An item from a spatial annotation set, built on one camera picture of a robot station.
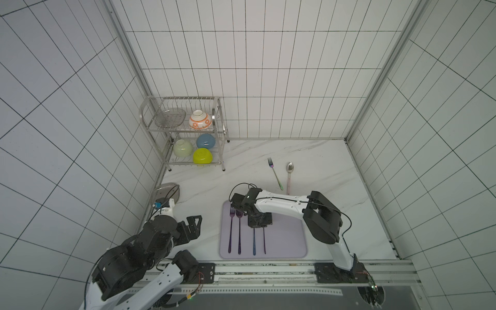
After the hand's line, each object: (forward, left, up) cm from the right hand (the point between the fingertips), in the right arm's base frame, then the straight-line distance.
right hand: (255, 229), depth 84 cm
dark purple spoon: (+6, +8, +2) cm, 10 cm away
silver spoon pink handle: (+33, -17, +1) cm, 37 cm away
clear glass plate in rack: (+42, +44, +28) cm, 67 cm away
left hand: (-8, +23, +22) cm, 33 cm away
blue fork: (-6, 0, +2) cm, 6 cm away
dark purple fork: (+6, +11, +1) cm, 13 cm away
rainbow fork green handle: (+36, -8, +1) cm, 37 cm away
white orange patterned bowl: (+36, +27, +32) cm, 55 cm away
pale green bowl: (+38, +42, +10) cm, 58 cm away
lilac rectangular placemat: (-3, -13, +1) cm, 14 cm away
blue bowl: (+45, +31, +9) cm, 55 cm away
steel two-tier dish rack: (+33, +33, +28) cm, 54 cm away
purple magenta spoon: (-5, -4, +1) cm, 6 cm away
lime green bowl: (+34, +30, +10) cm, 46 cm away
